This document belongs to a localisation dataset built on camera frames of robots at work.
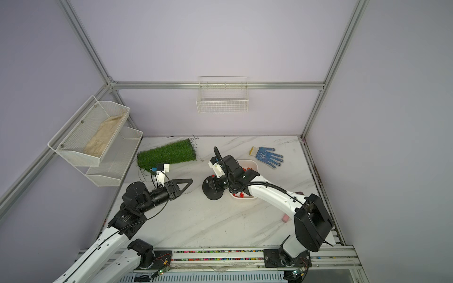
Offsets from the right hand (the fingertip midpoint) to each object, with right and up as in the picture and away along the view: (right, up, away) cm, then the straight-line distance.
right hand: (212, 186), depth 81 cm
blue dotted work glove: (+29, +14, +30) cm, 44 cm away
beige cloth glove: (-50, +19, -6) cm, 54 cm away
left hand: (-7, +3, -13) cm, 15 cm away
